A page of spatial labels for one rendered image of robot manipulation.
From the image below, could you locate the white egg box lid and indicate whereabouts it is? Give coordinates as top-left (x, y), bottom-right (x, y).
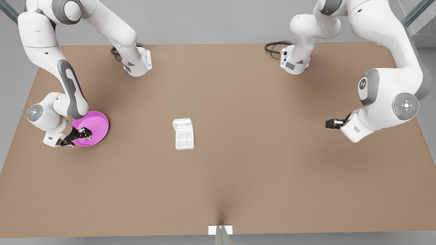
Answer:
top-left (172, 118), bottom-right (194, 133)

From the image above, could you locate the white egg box base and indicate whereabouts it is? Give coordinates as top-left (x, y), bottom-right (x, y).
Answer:
top-left (175, 130), bottom-right (195, 151)

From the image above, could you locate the pink round plate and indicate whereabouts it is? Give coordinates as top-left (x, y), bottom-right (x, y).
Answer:
top-left (70, 111), bottom-right (109, 147)

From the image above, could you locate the black cable loop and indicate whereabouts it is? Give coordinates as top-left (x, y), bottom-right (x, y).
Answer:
top-left (110, 43), bottom-right (144, 62)
top-left (265, 41), bottom-right (294, 60)

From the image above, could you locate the silver frame post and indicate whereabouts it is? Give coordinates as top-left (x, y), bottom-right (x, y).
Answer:
top-left (208, 225), bottom-right (234, 245)
top-left (401, 0), bottom-right (436, 28)
top-left (0, 0), bottom-right (19, 25)

